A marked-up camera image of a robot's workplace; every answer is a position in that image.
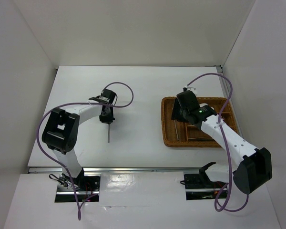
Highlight silver chopstick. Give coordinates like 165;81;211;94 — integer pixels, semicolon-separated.
174;120;179;141
108;124;110;143

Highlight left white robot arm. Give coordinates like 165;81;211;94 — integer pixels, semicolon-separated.
41;89;117;190

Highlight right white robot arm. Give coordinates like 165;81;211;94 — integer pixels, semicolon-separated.
172;91;272;195

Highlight wicker cutlery tray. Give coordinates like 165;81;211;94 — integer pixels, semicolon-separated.
161;97;239;148

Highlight aluminium rail right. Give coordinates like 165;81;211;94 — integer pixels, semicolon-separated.
215;65;243;137

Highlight aluminium rail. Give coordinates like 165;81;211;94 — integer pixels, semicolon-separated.
215;65;243;137
28;167;215;174

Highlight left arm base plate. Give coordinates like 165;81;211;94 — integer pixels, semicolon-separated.
49;174;101;203

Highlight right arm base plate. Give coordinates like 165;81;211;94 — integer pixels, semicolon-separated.
180;174;225;200

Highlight aluminium rail front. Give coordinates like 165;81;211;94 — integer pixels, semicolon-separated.
28;167;215;174

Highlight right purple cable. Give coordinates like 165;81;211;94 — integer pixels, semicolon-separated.
187;73;250;213

